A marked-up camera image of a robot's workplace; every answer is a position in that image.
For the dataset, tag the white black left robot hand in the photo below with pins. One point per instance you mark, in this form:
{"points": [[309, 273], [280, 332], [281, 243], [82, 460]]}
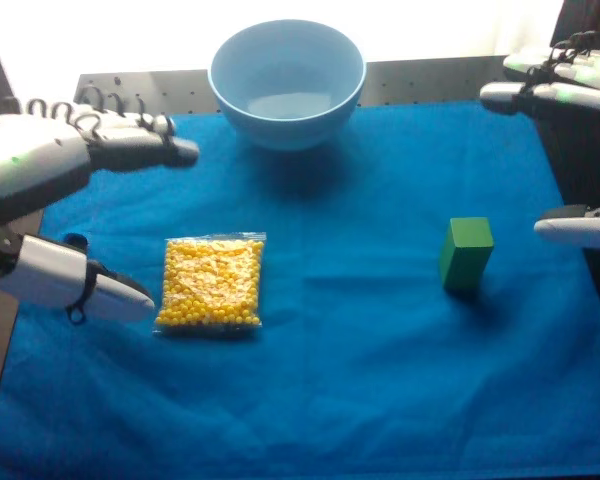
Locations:
{"points": [[35, 150]]}

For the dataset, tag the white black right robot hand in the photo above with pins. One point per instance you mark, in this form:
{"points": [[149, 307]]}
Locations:
{"points": [[570, 95]]}

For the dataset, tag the green rectangular block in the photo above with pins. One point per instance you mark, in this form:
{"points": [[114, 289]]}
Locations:
{"points": [[465, 260]]}

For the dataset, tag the clear bag of yellow beads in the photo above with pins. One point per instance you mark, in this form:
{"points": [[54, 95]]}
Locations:
{"points": [[210, 285]]}

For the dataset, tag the light blue bowl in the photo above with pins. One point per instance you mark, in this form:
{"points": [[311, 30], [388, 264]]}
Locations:
{"points": [[285, 75]]}

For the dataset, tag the blue cloth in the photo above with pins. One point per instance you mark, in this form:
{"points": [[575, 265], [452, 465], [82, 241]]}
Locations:
{"points": [[330, 380]]}

